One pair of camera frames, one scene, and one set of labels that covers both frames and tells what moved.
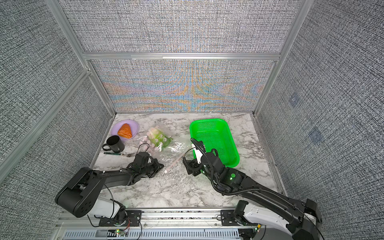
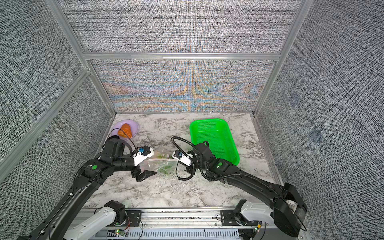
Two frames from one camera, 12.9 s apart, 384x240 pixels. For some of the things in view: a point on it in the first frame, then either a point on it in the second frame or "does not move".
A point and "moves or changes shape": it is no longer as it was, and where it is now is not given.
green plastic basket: x=215 y=134 does not move
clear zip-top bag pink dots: x=161 y=146 moves or changes shape
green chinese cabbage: x=158 y=139 to x=165 y=163
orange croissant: x=124 y=131 does not move
